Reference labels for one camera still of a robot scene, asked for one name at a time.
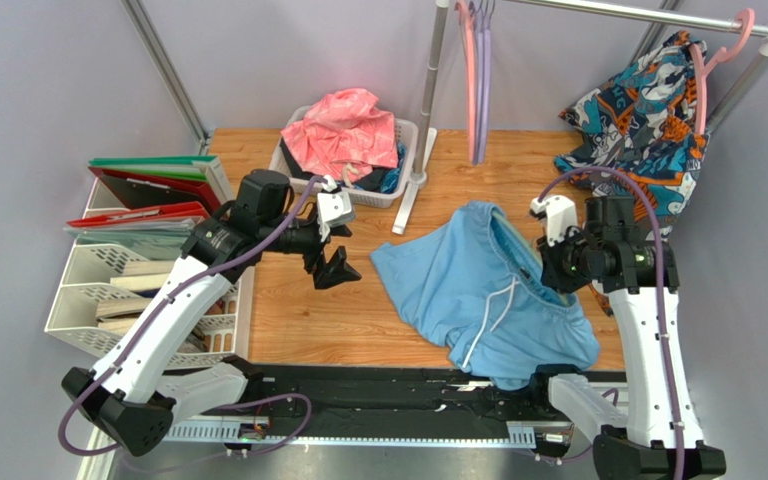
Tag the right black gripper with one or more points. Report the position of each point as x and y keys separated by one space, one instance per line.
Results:
x=555 y=267

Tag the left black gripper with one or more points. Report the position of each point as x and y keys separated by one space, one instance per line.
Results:
x=340 y=272

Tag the light blue shorts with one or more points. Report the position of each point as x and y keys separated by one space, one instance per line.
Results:
x=453 y=288

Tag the mint green hanger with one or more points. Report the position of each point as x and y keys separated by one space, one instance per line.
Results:
x=522 y=259

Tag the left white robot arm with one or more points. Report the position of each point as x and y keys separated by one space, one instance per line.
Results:
x=128 y=394

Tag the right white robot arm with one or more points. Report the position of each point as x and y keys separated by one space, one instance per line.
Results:
x=658 y=436

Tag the colourful patterned shorts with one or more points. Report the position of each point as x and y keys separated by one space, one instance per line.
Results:
x=647 y=121

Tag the pink hanger with shorts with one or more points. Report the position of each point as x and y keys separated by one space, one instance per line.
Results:
x=703 y=67

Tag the purple hanger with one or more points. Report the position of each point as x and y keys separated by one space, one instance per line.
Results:
x=482 y=13

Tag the dark garment in basket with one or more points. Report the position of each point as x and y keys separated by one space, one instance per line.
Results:
x=379 y=180

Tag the pink garment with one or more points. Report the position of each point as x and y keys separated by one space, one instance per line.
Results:
x=344 y=134

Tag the red clipboard folder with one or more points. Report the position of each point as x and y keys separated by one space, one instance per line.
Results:
x=162 y=216

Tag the green folder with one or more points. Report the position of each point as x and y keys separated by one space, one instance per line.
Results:
x=203 y=168

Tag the dark red folder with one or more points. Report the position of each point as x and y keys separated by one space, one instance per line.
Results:
x=136 y=190

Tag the white file organiser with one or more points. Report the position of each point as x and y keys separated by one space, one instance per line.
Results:
x=110 y=277

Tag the metal clothes rack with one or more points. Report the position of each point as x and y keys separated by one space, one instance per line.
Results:
x=658 y=19

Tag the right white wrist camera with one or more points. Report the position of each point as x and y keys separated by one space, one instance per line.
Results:
x=557 y=214

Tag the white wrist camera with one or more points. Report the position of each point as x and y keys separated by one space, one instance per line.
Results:
x=557 y=214
x=334 y=208

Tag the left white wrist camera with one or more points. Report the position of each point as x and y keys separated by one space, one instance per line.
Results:
x=334 y=208

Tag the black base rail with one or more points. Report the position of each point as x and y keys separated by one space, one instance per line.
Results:
x=398 y=404

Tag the aluminium frame post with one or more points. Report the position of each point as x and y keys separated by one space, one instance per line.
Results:
x=153 y=43

